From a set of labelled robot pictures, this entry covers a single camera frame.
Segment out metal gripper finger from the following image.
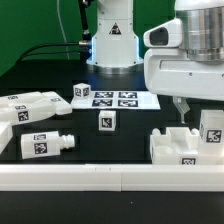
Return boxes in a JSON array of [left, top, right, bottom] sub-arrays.
[[173, 96, 190, 123]]

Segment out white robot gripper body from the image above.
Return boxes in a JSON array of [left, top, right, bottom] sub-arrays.
[[143, 18, 224, 101]]

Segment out white chair seat part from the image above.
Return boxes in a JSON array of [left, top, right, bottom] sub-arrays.
[[150, 127, 224, 165]]

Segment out white long chair back part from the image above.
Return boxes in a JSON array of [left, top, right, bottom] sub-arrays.
[[0, 91, 72, 115]]

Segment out small white tagged cube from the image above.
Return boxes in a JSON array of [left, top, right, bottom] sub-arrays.
[[98, 110, 116, 131]]

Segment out paper sheet with tags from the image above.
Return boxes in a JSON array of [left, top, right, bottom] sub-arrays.
[[71, 91, 161, 110]]

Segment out rear white tagged cube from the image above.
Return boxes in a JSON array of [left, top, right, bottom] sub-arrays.
[[73, 83, 91, 99]]

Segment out white tagged bar part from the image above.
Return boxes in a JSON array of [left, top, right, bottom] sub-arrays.
[[0, 101, 55, 125]]

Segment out white left fence block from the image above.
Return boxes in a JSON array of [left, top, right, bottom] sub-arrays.
[[0, 122, 13, 154]]

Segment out black cables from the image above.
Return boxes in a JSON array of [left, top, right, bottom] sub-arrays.
[[16, 40, 93, 64]]

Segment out thin white cable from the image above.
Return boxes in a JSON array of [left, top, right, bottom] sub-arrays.
[[56, 0, 72, 61]]

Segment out white front fence rail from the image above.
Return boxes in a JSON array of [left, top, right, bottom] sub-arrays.
[[0, 164, 224, 192]]

